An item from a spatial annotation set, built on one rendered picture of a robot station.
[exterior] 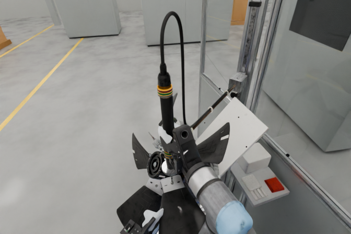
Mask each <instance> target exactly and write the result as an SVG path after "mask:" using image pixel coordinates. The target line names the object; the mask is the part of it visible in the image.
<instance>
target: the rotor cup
mask: <svg viewBox="0 0 351 234"><path fill-rule="evenodd" d="M165 158H166V157H165V156H164V152H161V151H155V152H154V153H153V154H152V155H151V156H150V158H149V161H148V164H147V173H148V176H149V177H150V178H152V179H156V180H161V179H163V177H159V176H164V178H167V177H170V176H168V175H166V174H164V173H163V171H162V164H163V163H164V162H165ZM154 162H156V163H157V164H156V166H155V167H154ZM176 175H180V176H181V179H182V180H183V178H184V174H183V173H182V172H181V173H179V174H176ZM176 175H175V176H176Z"/></svg>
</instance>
